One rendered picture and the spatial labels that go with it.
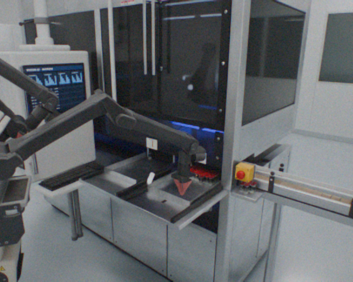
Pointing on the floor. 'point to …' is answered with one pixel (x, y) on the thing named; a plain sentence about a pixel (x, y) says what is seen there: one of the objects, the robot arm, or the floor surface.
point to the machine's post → (232, 132)
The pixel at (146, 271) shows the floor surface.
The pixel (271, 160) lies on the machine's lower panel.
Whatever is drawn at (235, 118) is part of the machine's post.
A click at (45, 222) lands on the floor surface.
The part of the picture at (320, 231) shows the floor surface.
